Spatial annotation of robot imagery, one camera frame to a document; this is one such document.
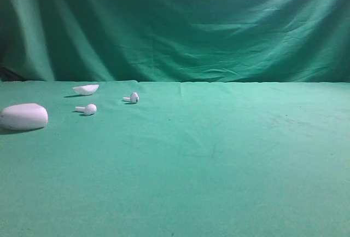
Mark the white earbud with dark sensor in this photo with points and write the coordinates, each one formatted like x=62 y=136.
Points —
x=133 y=98

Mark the white earbud near left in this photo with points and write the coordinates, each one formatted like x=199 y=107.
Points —
x=90 y=109

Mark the white earbud case lid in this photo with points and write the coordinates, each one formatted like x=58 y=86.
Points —
x=86 y=90

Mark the white earbud case base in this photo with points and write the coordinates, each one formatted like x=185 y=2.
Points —
x=27 y=116

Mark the green table cloth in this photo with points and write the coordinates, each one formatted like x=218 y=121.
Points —
x=189 y=159

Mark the green backdrop cloth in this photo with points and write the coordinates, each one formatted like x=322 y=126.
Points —
x=175 y=40

